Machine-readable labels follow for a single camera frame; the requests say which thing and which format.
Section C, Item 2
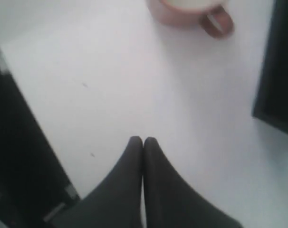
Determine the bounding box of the pink ceramic mug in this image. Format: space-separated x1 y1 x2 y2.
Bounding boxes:
146 0 234 38

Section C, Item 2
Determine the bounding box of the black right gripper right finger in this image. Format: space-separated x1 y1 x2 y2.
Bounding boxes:
143 137 242 228

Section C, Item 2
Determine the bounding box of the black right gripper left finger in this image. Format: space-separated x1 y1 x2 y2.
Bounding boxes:
51 136 143 228

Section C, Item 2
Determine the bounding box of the black metal shelf rack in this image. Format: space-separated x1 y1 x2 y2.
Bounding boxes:
252 0 288 133

